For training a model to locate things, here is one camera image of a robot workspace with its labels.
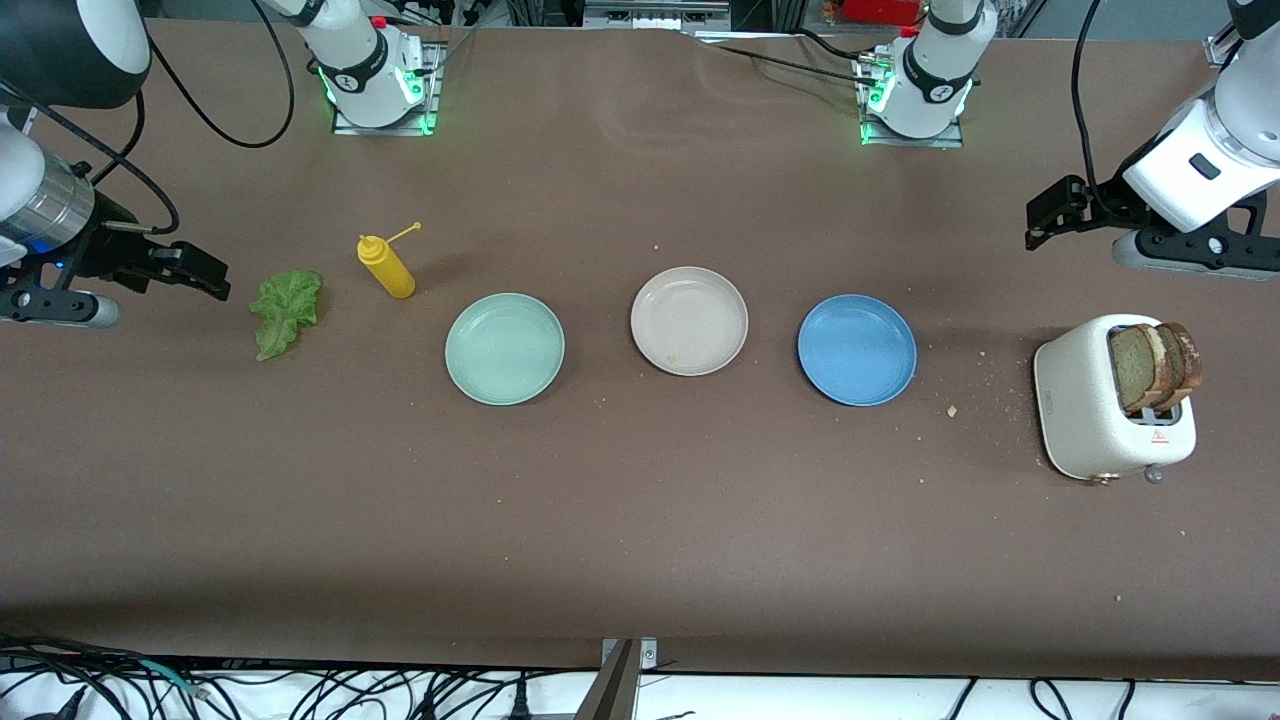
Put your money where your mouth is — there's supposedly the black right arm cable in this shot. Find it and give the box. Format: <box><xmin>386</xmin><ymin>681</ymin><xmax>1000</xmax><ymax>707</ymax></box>
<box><xmin>0</xmin><ymin>0</ymin><xmax>297</xmax><ymax>237</ymax></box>

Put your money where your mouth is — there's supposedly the blue plate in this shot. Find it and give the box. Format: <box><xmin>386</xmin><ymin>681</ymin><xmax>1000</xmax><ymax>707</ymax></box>
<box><xmin>797</xmin><ymin>294</ymin><xmax>918</xmax><ymax>407</ymax></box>

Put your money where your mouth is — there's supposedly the green lettuce leaf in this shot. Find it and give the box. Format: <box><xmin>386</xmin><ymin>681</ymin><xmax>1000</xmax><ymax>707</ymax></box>
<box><xmin>249</xmin><ymin>270</ymin><xmax>324</xmax><ymax>362</ymax></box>

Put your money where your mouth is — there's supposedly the dark grey metal post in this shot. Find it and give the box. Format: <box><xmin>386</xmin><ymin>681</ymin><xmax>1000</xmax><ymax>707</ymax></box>
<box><xmin>573</xmin><ymin>640</ymin><xmax>641</xmax><ymax>720</ymax></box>

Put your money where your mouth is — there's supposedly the small metal table bracket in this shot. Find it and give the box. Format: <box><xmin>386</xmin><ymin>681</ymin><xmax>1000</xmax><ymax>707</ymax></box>
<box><xmin>600</xmin><ymin>637</ymin><xmax>660</xmax><ymax>671</ymax></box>

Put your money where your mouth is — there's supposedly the silver aluminium extrusion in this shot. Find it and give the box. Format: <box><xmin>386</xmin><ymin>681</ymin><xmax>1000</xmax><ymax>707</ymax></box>
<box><xmin>585</xmin><ymin>0</ymin><xmax>731</xmax><ymax>31</ymax></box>

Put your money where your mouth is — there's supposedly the black camera bracket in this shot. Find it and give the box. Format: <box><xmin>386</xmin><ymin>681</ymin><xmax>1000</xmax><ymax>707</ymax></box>
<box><xmin>1135</xmin><ymin>190</ymin><xmax>1271</xmax><ymax>269</ymax></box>
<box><xmin>0</xmin><ymin>255</ymin><xmax>81</xmax><ymax>323</ymax></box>

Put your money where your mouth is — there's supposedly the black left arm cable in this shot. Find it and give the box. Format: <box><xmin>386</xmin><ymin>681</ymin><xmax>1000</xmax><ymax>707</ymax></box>
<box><xmin>1069</xmin><ymin>0</ymin><xmax>1141</xmax><ymax>226</ymax></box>

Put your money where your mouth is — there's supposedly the mint green plate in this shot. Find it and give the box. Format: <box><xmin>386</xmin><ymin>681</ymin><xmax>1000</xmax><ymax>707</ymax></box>
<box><xmin>445</xmin><ymin>292</ymin><xmax>566</xmax><ymax>407</ymax></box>

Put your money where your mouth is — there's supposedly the dark crust bread slice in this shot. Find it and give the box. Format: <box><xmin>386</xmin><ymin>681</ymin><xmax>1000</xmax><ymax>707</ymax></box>
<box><xmin>1160</xmin><ymin>321</ymin><xmax>1204</xmax><ymax>413</ymax></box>

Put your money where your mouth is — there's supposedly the teal cable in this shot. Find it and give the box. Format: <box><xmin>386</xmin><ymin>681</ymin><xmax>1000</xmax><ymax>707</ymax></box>
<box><xmin>125</xmin><ymin>657</ymin><xmax>206</xmax><ymax>698</ymax></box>

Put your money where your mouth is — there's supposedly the black right camera bracket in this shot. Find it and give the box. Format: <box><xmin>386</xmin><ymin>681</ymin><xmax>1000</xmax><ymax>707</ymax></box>
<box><xmin>0</xmin><ymin>255</ymin><xmax>81</xmax><ymax>323</ymax></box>

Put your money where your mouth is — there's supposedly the red box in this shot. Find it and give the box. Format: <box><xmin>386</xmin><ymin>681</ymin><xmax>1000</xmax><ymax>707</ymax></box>
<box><xmin>838</xmin><ymin>0</ymin><xmax>927</xmax><ymax>26</ymax></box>

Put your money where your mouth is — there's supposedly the beige plate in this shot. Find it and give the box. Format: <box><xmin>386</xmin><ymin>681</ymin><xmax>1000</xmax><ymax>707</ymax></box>
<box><xmin>630</xmin><ymin>266</ymin><xmax>749</xmax><ymax>378</ymax></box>

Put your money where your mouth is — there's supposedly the light bread slice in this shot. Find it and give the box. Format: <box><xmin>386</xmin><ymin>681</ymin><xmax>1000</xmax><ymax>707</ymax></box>
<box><xmin>1108</xmin><ymin>323</ymin><xmax>1173</xmax><ymax>416</ymax></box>

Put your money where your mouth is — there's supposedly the yellow mustard squeeze bottle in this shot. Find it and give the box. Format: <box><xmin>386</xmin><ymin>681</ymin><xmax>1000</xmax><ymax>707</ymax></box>
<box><xmin>357</xmin><ymin>222</ymin><xmax>422</xmax><ymax>300</ymax></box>

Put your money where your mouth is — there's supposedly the black left camera bracket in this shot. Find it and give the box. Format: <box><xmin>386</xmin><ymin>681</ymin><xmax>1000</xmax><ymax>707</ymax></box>
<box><xmin>1135</xmin><ymin>190</ymin><xmax>1271</xmax><ymax>269</ymax></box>

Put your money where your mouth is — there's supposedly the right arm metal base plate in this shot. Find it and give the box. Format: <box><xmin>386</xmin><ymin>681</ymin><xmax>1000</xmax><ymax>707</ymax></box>
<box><xmin>330</xmin><ymin>40</ymin><xmax>442</xmax><ymax>137</ymax></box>

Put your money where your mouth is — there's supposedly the white toaster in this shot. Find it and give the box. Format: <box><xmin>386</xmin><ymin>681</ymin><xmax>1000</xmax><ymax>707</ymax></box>
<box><xmin>1033</xmin><ymin>314</ymin><xmax>1198</xmax><ymax>487</ymax></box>

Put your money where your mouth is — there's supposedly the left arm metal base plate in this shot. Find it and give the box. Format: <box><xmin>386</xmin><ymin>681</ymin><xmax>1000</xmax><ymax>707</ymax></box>
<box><xmin>858</xmin><ymin>52</ymin><xmax>966</xmax><ymax>150</ymax></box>

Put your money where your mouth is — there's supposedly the thin black table cable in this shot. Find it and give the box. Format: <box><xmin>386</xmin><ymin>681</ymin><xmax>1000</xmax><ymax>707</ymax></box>
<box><xmin>690</xmin><ymin>28</ymin><xmax>886</xmax><ymax>91</ymax></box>

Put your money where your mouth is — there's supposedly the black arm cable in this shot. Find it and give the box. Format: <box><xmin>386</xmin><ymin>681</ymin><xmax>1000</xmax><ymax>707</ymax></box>
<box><xmin>1069</xmin><ymin>0</ymin><xmax>1141</xmax><ymax>226</ymax></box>
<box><xmin>0</xmin><ymin>0</ymin><xmax>297</xmax><ymax>237</ymax></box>

